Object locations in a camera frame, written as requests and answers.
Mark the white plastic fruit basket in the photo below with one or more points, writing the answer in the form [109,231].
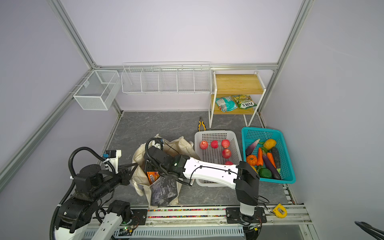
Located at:
[214,156]

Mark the long white wire basket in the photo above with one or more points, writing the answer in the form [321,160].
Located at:
[167,77]

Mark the orange carrot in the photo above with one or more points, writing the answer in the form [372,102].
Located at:
[271,159]

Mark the teal plastic vegetable basket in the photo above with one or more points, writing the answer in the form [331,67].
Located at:
[250,135]

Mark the red apple back middle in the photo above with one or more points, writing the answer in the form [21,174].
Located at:
[214,144]

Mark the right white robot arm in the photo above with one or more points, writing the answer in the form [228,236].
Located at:
[242,178]

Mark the small orange pumpkin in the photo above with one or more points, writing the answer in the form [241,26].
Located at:
[252,160]

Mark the white wooden two-tier shelf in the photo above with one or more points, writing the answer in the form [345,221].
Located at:
[226,85]

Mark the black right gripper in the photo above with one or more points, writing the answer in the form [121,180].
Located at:
[148,163]

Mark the orange Fox's candy bag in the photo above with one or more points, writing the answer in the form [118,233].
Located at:
[153,177]

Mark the yellow lemon in teal basket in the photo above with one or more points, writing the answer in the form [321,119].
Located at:
[269,144]

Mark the yellow tape measure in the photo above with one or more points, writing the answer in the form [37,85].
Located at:
[280,211]

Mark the green pepper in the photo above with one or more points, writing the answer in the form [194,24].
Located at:
[265,173]

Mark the small white wire basket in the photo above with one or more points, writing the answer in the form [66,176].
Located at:
[98,90]

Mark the light purple eggplant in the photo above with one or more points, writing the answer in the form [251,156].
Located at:
[250,149]

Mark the red apple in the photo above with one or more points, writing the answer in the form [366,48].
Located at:
[204,145]
[214,144]
[225,144]
[226,153]

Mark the red apple back left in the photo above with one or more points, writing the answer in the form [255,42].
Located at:
[204,145]

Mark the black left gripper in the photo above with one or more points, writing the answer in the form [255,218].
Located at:
[126,175]

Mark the green Fox's candy bag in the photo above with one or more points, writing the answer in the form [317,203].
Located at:
[244,101]

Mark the red apple back right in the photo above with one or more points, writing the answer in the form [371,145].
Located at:
[225,144]

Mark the yellow handled pliers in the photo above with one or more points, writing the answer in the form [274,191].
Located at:
[201,125]

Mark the teal snack bag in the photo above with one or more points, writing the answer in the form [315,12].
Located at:
[226,104]

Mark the dark cucumber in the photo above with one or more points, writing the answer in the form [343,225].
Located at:
[277,158]

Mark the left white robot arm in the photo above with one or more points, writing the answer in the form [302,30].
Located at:
[71,213]

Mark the dark purple eggplant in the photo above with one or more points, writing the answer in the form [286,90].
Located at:
[275,174]

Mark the cream canvas grocery bag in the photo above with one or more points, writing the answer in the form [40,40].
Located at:
[140,179]

